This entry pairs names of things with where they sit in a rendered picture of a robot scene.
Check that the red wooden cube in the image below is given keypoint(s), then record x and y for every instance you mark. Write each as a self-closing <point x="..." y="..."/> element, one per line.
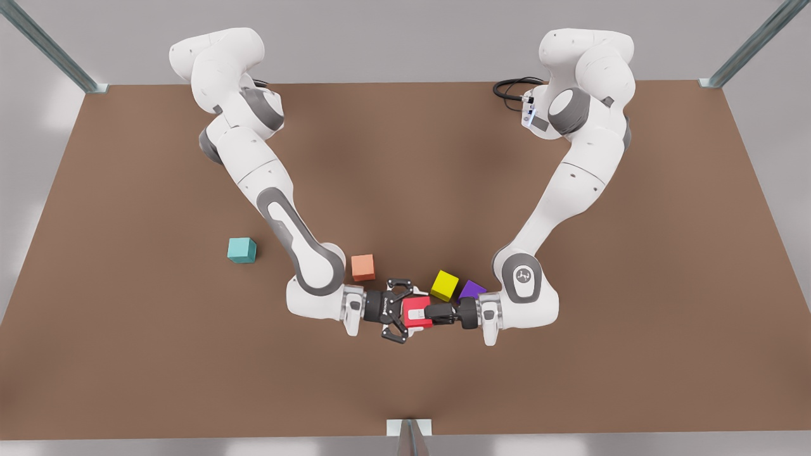
<point x="415" y="311"/>

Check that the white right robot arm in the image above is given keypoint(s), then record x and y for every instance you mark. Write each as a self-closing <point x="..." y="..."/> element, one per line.
<point x="253" y="164"/>

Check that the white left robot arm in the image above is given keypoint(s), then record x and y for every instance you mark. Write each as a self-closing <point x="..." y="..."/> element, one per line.
<point x="570" y="190"/>

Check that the purple wooden cube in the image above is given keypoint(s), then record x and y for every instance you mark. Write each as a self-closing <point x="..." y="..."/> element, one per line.
<point x="471" y="291"/>

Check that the yellow wooden cube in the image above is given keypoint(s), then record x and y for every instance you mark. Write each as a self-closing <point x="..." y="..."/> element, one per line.
<point x="444" y="285"/>

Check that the orange wooden cube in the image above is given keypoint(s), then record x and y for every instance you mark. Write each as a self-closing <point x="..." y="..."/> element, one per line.
<point x="363" y="268"/>

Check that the teal wooden cube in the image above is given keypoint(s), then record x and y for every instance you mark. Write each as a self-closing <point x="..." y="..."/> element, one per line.
<point x="241" y="250"/>

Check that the silver frame post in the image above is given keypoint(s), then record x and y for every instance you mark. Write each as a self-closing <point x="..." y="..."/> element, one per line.
<point x="409" y="436"/>
<point x="47" y="45"/>
<point x="754" y="44"/>

